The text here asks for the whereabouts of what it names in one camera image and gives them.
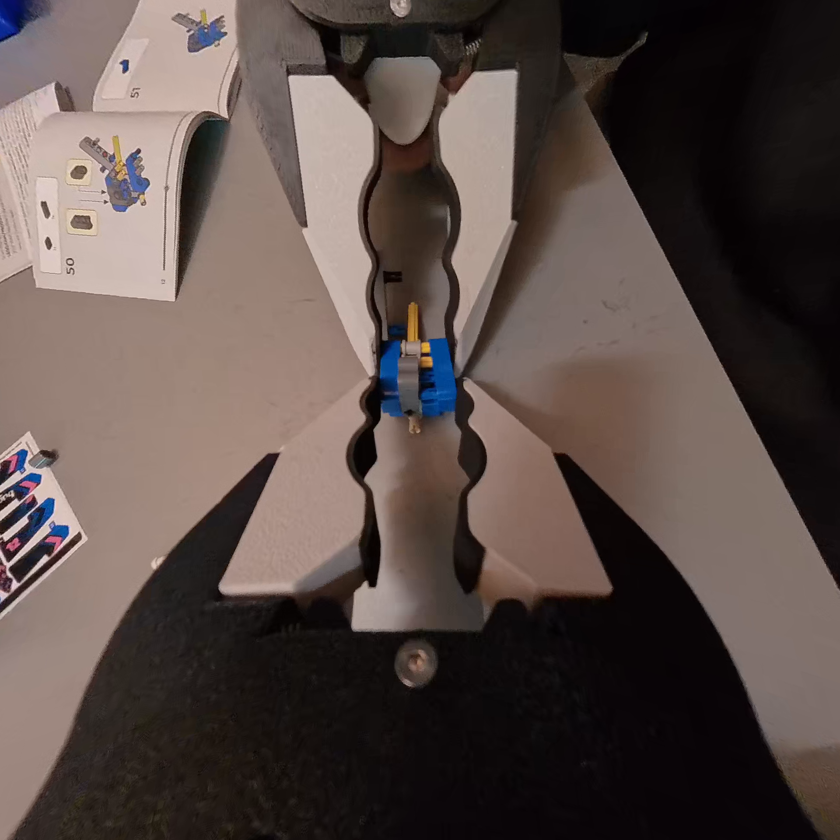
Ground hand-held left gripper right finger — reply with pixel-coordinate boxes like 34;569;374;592
456;379;614;598

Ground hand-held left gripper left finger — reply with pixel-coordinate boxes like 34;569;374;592
218;377;382;598

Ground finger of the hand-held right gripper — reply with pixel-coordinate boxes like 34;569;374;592
432;69;521;379
287;73;386;379

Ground blue grey lego sub-assembly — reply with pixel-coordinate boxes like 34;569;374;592
379;302;458;437

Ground lego instruction booklet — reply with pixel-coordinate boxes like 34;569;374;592
33;0;242;303

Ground lego sticker sheet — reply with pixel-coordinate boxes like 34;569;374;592
0;431;89;619

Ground feedback leaflet with minifigure print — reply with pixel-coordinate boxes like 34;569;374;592
0;82;74;283

